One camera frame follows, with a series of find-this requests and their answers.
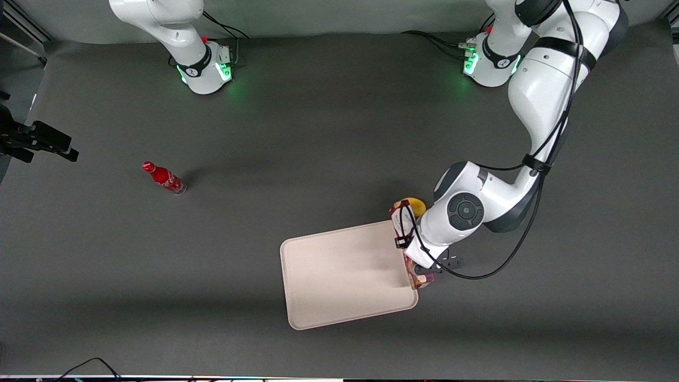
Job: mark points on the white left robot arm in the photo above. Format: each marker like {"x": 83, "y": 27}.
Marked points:
{"x": 541, "y": 90}

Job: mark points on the red cookie box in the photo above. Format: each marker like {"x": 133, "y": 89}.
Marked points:
{"x": 421, "y": 282}

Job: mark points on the silver frame rail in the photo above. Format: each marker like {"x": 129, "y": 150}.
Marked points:
{"x": 24, "y": 26}

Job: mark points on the red cola bottle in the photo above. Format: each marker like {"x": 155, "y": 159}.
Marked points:
{"x": 164, "y": 179}

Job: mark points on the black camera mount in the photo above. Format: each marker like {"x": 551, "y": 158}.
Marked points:
{"x": 37, "y": 138}

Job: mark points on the beige plastic tray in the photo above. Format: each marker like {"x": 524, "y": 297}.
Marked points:
{"x": 345, "y": 276}

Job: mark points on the yellow lemon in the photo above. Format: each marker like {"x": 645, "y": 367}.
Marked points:
{"x": 418, "y": 206}

